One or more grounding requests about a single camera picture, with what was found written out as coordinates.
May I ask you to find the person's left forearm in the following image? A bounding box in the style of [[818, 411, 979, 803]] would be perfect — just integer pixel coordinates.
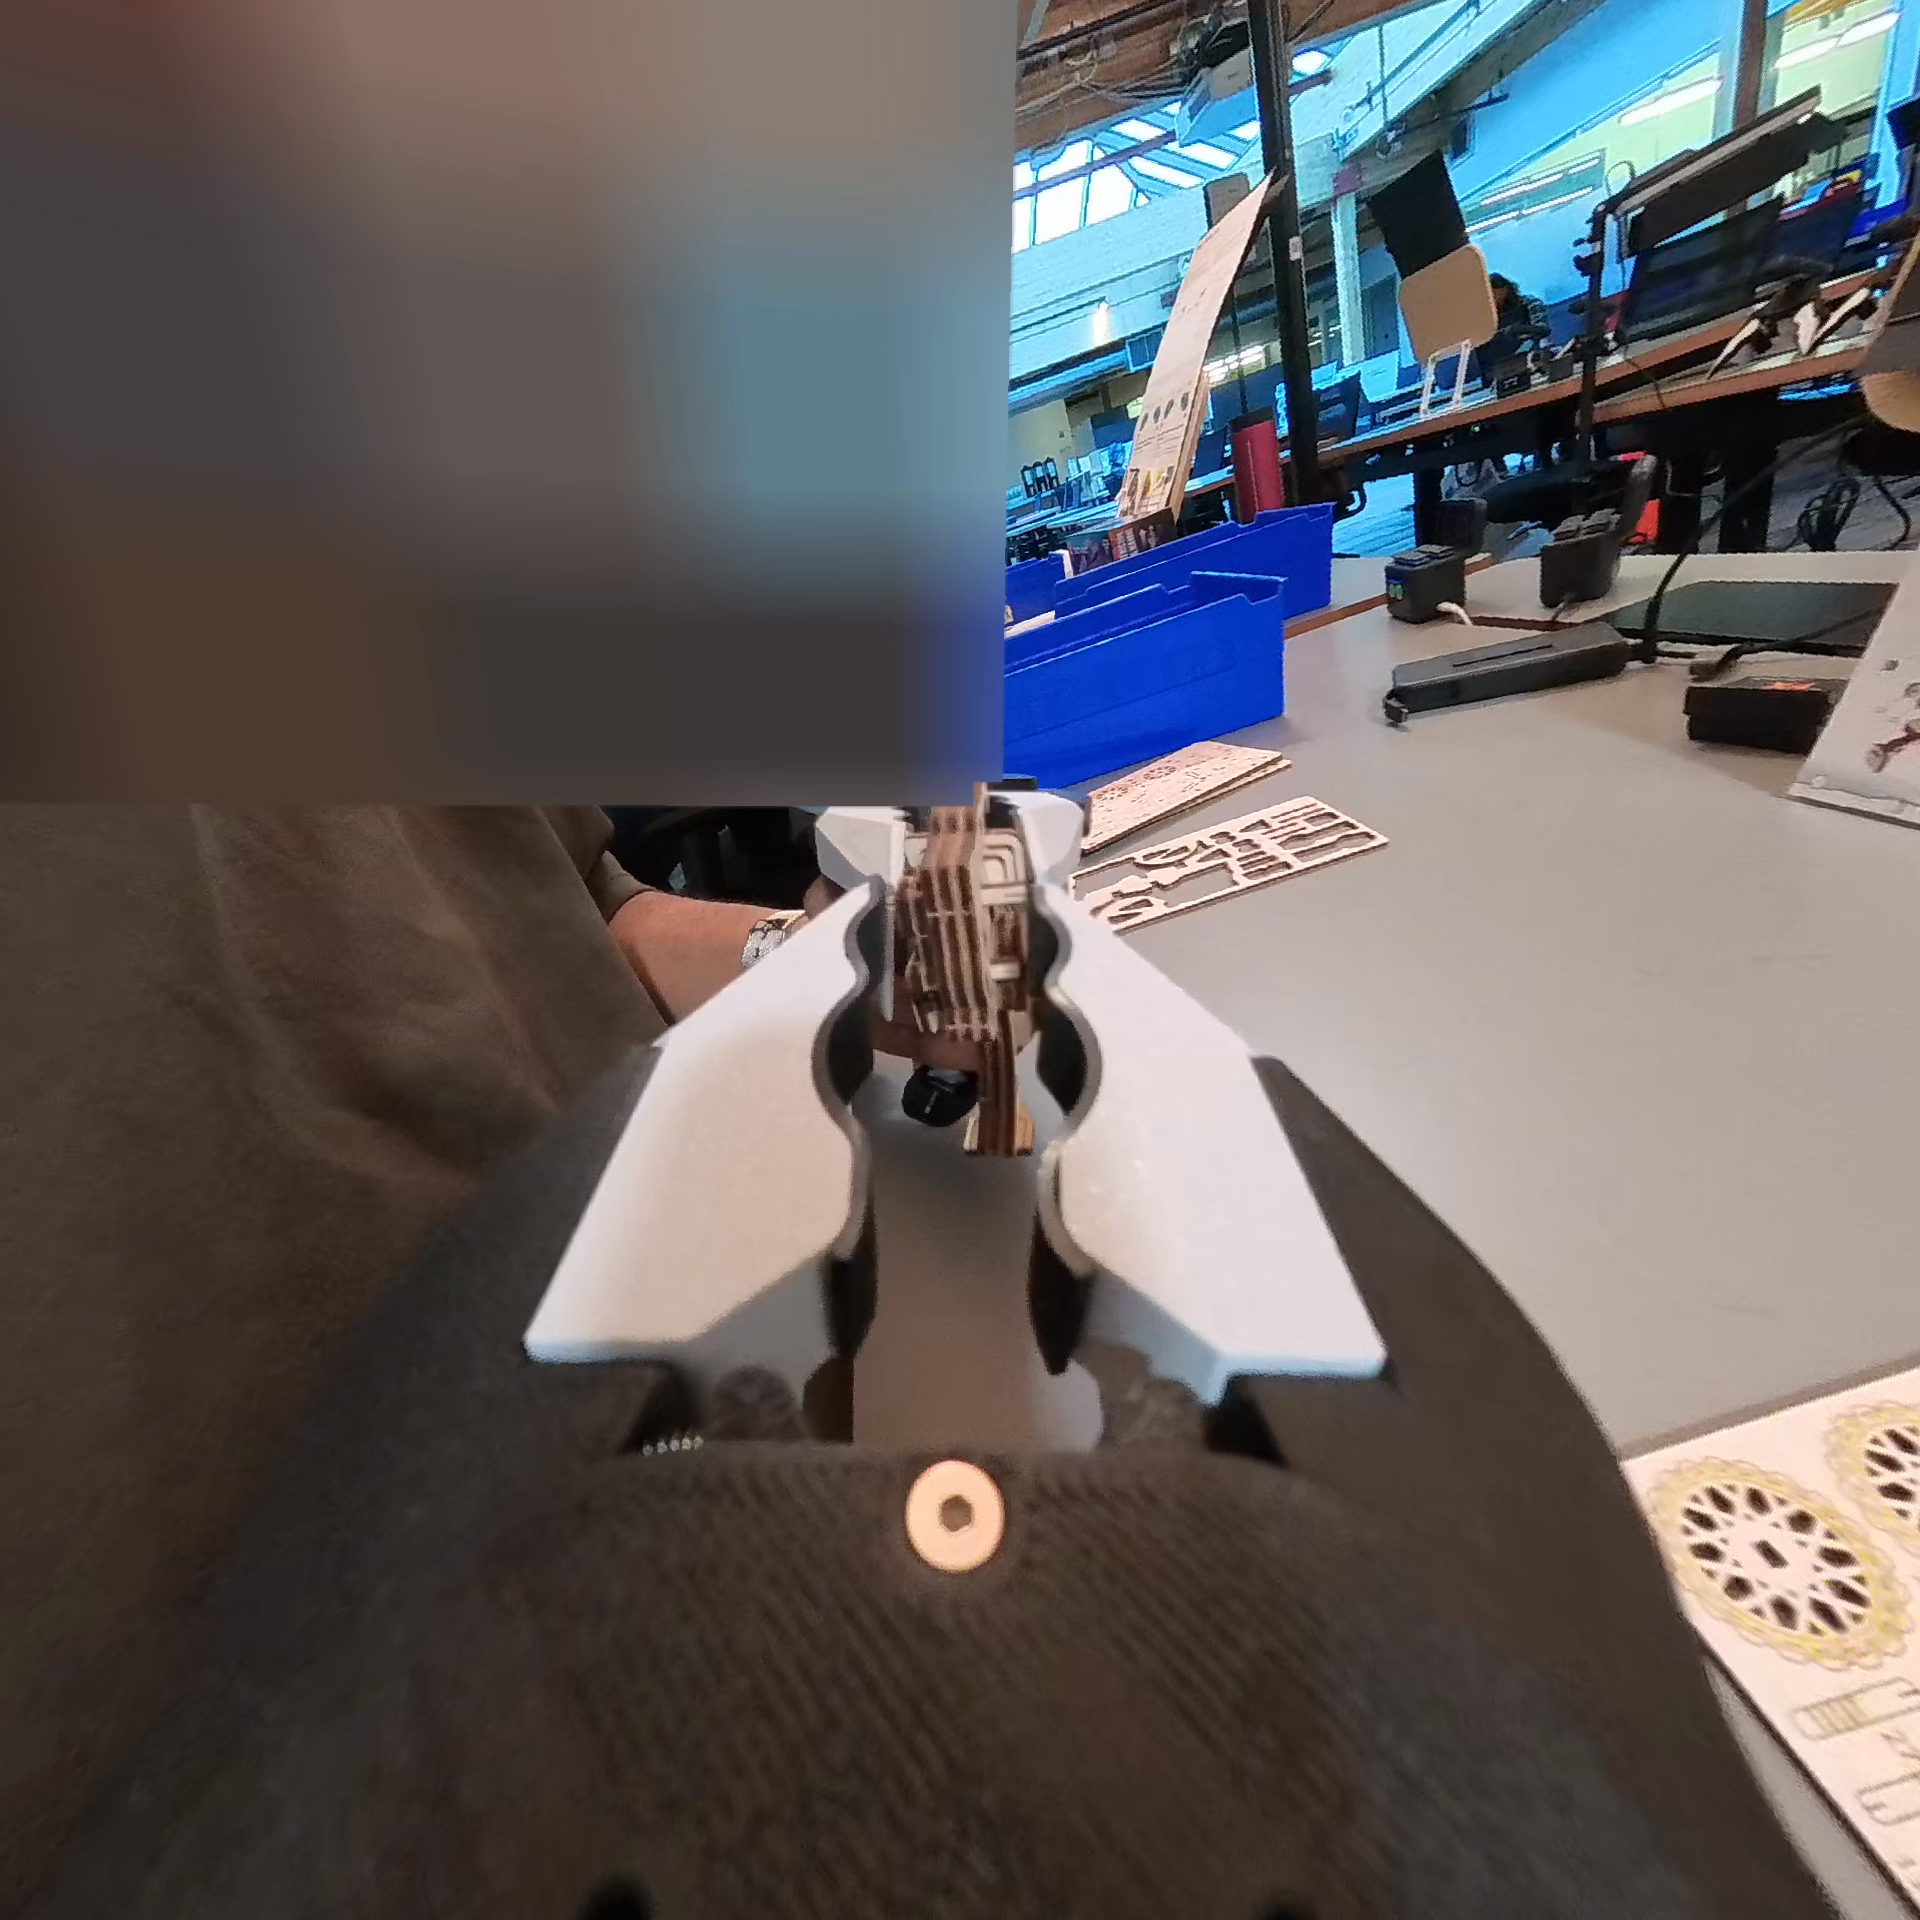
[[609, 892, 751, 1025]]

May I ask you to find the slotted wooden puzzle sheet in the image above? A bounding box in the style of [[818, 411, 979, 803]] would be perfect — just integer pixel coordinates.
[[1067, 796, 1390, 935]]

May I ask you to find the tan instruction board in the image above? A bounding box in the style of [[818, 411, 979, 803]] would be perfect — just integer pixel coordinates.
[[1118, 171, 1291, 520]]

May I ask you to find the wooden model assembly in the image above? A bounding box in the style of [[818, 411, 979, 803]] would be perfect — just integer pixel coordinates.
[[884, 786, 1039, 1161]]

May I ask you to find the black pole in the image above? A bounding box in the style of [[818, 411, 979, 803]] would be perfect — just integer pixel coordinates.
[[1245, 0, 1321, 513]]

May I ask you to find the small black box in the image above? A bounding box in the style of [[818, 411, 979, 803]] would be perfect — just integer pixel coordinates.
[[1682, 674, 1849, 756]]

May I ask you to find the instruction booklet on stand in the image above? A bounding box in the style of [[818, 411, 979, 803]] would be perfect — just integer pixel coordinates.
[[1793, 600, 1920, 828]]

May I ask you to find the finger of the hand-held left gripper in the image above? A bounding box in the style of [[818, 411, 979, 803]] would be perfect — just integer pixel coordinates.
[[813, 804, 922, 904], [1007, 791, 1087, 904]]

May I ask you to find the brown background desk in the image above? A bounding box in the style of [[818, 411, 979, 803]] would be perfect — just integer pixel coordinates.
[[1318, 323, 1920, 513]]

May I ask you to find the black tablet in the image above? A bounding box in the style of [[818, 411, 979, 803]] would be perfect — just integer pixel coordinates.
[[1611, 577, 1899, 664]]

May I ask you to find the black monitor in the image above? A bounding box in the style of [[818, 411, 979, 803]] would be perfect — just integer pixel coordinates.
[[1620, 201, 1788, 345]]

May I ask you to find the wooden puzzle sheet with wheels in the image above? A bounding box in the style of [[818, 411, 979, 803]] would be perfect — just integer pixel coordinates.
[[1622, 1394, 1920, 1920]]

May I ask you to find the black and tan panel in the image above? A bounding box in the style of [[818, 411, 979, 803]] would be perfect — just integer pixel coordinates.
[[1364, 152, 1502, 354]]

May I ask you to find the grey desk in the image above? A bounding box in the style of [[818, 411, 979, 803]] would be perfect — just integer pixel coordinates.
[[862, 546, 1920, 1920]]

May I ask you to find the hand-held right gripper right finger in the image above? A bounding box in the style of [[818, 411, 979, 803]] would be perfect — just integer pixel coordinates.
[[1026, 878, 1386, 1385]]

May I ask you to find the blue plastic bin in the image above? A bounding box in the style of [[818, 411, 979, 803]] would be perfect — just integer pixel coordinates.
[[1007, 504, 1337, 619], [1002, 569, 1290, 788]]

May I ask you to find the black power bank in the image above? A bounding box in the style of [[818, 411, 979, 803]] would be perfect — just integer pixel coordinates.
[[1388, 619, 1634, 720]]

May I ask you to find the person's brown shirt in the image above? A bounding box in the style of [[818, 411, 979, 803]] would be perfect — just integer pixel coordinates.
[[0, 803, 669, 1920]]

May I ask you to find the engraved wooden puzzle sheet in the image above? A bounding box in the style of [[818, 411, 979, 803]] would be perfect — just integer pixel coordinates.
[[1077, 739, 1295, 856]]

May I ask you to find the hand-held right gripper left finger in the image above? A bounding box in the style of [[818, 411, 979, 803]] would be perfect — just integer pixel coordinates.
[[525, 878, 887, 1369]]

